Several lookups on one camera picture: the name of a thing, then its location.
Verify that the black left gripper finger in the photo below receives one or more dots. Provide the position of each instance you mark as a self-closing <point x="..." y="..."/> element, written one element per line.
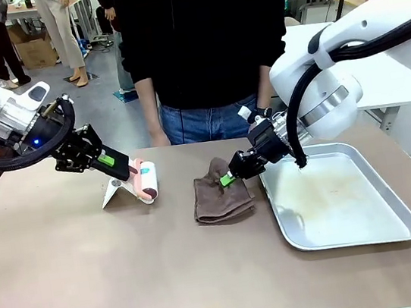
<point x="108" y="158"/>
<point x="116" y="172"/>

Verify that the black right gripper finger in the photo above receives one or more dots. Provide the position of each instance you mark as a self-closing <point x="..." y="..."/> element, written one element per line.
<point x="256" y="164"/>
<point x="237" y="164"/>

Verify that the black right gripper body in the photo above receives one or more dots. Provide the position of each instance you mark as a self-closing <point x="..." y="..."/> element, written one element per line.
<point x="269" y="141"/>

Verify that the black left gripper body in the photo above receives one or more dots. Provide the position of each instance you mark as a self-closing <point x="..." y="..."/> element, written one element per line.
<point x="78" y="149"/>

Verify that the brown towel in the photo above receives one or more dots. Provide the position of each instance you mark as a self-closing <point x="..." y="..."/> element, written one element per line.
<point x="220" y="201"/>

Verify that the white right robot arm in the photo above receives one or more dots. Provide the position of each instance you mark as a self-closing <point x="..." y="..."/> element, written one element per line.
<point x="334" y="86"/>

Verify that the person's left forearm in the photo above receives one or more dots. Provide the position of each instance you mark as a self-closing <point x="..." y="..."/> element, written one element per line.
<point x="264" y="88"/>

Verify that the person's right forearm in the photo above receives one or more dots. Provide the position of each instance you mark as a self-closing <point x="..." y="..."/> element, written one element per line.
<point x="149" y="108"/>

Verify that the person's right hand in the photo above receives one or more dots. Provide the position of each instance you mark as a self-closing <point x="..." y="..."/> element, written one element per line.
<point x="159" y="139"/>

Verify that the white folded roller stand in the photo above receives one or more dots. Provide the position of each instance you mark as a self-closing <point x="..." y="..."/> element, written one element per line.
<point x="113" y="193"/>

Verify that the black wristwatch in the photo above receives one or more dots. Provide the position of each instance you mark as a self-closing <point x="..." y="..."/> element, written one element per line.
<point x="265" y="112"/>

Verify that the bystander in light jeans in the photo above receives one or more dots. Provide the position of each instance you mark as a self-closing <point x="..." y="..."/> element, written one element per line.
<point x="119" y="59"/>

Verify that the brown cardboard box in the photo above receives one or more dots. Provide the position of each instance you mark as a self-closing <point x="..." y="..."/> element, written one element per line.
<point x="36" y="51"/>

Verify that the silver metal tray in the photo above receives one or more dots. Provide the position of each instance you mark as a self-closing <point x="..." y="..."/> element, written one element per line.
<point x="352" y="217"/>

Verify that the bystander in beige trousers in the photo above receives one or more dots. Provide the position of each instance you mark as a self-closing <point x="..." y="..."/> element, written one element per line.
<point x="58" y="29"/>

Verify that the person in black sweater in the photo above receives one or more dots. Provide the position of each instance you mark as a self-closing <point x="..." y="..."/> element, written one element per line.
<point x="203" y="28"/>

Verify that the large white side table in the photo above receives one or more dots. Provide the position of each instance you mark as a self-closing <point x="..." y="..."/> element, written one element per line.
<point x="404" y="93"/>

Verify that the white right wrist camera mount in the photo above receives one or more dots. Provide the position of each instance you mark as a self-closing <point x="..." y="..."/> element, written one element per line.
<point x="247" y="113"/>

